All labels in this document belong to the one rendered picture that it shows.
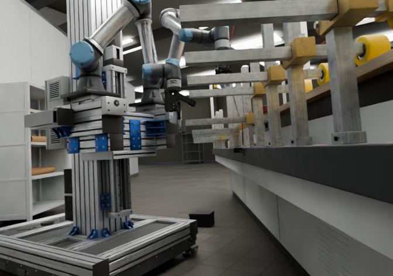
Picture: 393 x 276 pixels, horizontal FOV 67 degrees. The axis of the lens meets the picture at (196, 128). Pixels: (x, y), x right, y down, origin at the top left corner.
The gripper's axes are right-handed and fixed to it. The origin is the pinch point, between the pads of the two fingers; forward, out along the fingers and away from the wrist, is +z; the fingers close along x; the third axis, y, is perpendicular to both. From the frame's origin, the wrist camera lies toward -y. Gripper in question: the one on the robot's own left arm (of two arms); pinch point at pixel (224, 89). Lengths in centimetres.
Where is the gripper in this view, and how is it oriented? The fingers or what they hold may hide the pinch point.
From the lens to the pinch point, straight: 154.2
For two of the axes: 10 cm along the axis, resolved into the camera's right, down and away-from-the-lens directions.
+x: 10.0, -0.6, 0.1
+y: 0.0, -0.7, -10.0
